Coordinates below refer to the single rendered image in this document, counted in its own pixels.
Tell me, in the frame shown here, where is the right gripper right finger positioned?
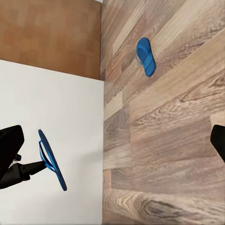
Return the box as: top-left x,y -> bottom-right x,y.
210,124 -> 225,162

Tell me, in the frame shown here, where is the sandal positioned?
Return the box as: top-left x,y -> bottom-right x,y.
136,37 -> 156,77
38,129 -> 67,191

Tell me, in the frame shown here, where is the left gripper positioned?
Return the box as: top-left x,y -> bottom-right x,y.
0,160 -> 47,189

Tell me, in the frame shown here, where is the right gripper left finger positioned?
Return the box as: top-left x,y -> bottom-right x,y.
0,124 -> 24,180

